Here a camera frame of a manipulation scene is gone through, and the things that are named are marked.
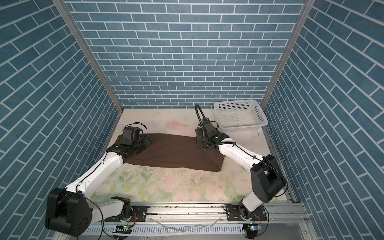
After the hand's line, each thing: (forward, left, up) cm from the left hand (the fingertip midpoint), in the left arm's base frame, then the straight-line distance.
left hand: (151, 139), depth 86 cm
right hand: (+3, -28, 0) cm, 28 cm away
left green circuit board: (-41, +10, -17) cm, 45 cm away
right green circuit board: (-42, -54, -14) cm, 70 cm away
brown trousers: (+2, -12, -19) cm, 22 cm away
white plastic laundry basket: (+31, -62, -13) cm, 71 cm away
